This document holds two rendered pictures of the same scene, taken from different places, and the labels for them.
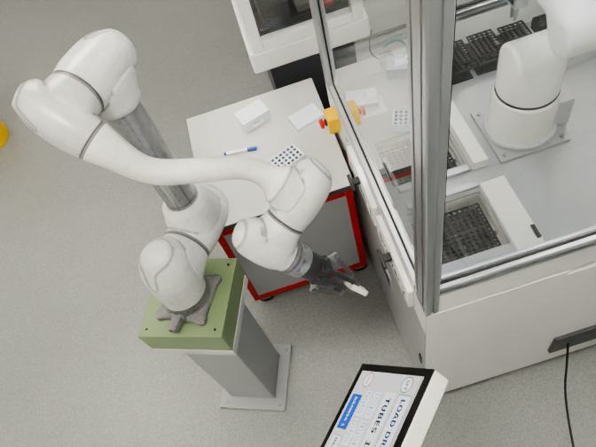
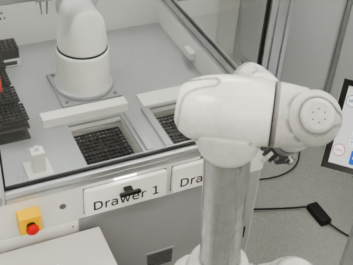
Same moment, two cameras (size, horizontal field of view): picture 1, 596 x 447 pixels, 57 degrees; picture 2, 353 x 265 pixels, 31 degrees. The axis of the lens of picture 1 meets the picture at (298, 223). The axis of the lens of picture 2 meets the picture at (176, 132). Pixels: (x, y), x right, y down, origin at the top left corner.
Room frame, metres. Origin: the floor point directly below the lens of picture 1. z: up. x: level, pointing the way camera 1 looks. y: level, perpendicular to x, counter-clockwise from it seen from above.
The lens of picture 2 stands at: (1.73, 1.17, 2.38)
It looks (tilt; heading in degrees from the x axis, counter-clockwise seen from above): 38 degrees down; 240
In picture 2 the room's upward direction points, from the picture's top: 5 degrees clockwise
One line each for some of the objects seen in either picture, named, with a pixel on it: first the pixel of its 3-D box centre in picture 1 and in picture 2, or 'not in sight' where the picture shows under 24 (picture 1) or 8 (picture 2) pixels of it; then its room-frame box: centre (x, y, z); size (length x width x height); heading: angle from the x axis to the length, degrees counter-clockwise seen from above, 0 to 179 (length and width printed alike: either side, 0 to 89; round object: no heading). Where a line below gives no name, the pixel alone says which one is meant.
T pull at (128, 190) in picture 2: (354, 181); (128, 190); (1.10, -0.23, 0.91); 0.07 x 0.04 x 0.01; 178
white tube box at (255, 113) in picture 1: (252, 115); not in sight; (1.69, 0.02, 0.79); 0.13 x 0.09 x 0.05; 106
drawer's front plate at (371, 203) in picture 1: (363, 184); (126, 192); (1.10, -0.26, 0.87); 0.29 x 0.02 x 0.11; 178
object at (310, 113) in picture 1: (305, 116); not in sight; (1.60, -0.18, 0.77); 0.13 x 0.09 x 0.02; 104
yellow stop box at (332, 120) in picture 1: (331, 121); (29, 221); (1.43, -0.25, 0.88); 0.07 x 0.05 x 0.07; 178
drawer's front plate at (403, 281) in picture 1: (394, 260); (209, 170); (0.79, -0.25, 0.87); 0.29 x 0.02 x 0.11; 178
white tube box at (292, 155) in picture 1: (286, 160); not in sight; (1.40, -0.05, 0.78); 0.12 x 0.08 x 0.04; 110
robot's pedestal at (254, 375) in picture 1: (232, 348); not in sight; (0.91, 0.42, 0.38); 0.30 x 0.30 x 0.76; 68
